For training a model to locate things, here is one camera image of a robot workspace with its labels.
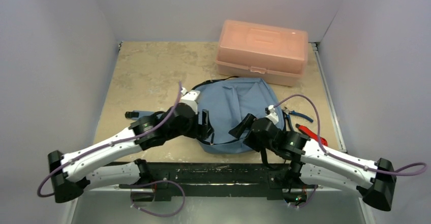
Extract blue handled pliers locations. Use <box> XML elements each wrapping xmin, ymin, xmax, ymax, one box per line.
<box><xmin>283</xmin><ymin>107</ymin><xmax>314</xmax><ymax>123</ymax></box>

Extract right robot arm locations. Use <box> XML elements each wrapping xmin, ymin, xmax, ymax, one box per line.
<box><xmin>229</xmin><ymin>114</ymin><xmax>396</xmax><ymax>211</ymax></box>

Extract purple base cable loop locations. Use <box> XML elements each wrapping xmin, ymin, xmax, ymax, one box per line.
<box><xmin>130</xmin><ymin>180</ymin><xmax>186</xmax><ymax>218</ymax></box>

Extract blue student backpack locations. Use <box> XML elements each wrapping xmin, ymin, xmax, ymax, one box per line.
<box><xmin>125</xmin><ymin>76</ymin><xmax>290</xmax><ymax>169</ymax></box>

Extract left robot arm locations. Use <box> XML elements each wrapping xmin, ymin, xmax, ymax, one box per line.
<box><xmin>47</xmin><ymin>103</ymin><xmax>213</xmax><ymax>203</ymax></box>

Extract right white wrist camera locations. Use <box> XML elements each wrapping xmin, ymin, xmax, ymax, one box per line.
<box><xmin>265</xmin><ymin>105</ymin><xmax>281</xmax><ymax>125</ymax></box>

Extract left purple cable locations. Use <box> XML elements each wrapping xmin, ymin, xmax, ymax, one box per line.
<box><xmin>37</xmin><ymin>81</ymin><xmax>184</xmax><ymax>198</ymax></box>

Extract pink plastic storage box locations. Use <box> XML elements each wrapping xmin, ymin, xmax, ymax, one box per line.
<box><xmin>215</xmin><ymin>20</ymin><xmax>309</xmax><ymax>86</ymax></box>

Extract red utility knife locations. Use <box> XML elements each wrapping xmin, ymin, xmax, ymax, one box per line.
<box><xmin>295</xmin><ymin>124</ymin><xmax>328</xmax><ymax>146</ymax></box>

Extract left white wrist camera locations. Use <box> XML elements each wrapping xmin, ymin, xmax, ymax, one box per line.
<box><xmin>179</xmin><ymin>87</ymin><xmax>200</xmax><ymax>114</ymax></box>

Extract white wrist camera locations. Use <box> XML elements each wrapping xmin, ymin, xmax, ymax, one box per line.
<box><xmin>179</xmin><ymin>87</ymin><xmax>200</xmax><ymax>114</ymax></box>
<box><xmin>265</xmin><ymin>105</ymin><xmax>281</xmax><ymax>125</ymax></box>

